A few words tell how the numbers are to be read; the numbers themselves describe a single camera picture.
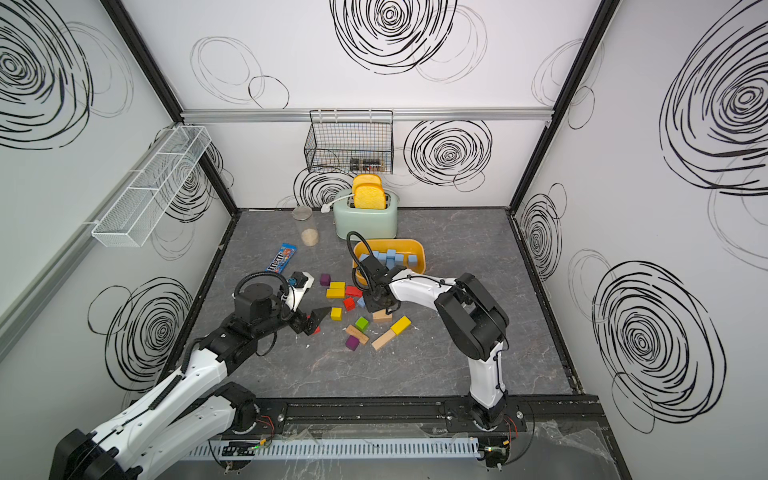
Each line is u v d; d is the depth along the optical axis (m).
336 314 0.88
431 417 0.75
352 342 0.86
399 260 1.02
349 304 0.93
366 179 0.99
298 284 0.67
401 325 0.89
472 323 0.49
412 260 1.02
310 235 1.09
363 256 0.78
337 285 0.97
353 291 0.83
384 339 0.86
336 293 0.96
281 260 1.05
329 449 0.96
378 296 0.68
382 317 0.89
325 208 1.02
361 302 0.93
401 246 1.05
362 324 0.87
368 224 1.04
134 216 0.72
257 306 0.59
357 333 0.87
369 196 0.97
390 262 1.01
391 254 1.02
